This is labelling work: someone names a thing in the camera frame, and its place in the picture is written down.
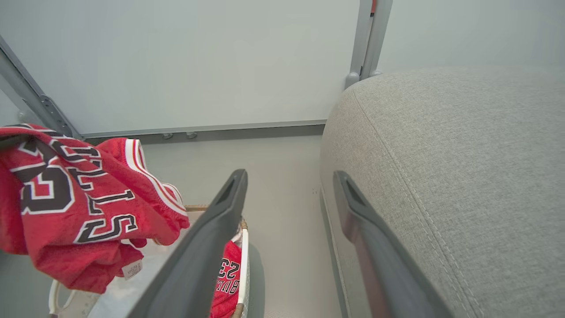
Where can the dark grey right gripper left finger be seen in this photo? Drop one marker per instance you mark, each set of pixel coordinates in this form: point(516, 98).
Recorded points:
point(198, 260)

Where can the red basketball jersey with lettering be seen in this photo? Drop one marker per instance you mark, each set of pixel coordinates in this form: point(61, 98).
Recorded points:
point(66, 212)

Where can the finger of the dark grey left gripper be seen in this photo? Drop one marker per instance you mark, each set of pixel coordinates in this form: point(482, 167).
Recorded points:
point(11, 139)

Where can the white wicker laundry basket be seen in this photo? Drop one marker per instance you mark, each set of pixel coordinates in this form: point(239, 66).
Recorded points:
point(244, 265)

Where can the grey fabric sofa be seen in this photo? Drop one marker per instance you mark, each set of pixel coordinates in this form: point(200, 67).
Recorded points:
point(463, 176)

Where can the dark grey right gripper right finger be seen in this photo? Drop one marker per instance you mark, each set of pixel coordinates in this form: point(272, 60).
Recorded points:
point(388, 274)

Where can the grey slanted metal frame bar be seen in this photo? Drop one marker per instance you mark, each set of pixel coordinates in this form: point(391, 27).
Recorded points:
point(31, 95)

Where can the grey upright metal frame post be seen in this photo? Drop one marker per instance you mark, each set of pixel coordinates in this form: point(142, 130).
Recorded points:
point(377, 39)
point(358, 44)

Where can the grey horizontal metal frame rail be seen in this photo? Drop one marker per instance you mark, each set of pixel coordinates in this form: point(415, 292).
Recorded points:
point(203, 131)

